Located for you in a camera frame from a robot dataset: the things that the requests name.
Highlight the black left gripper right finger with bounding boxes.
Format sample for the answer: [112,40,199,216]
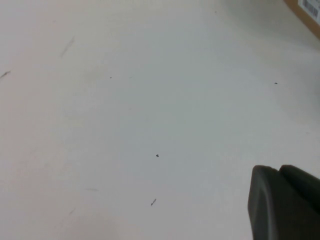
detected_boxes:
[278,164,320,212]

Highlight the brown cardboard shoe box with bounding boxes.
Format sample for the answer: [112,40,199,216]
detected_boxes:
[283,0,320,40]

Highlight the white barcode label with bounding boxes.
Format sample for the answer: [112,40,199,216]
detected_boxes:
[302,0,320,26]

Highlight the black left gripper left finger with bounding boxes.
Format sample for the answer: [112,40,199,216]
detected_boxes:
[246,164,320,240]

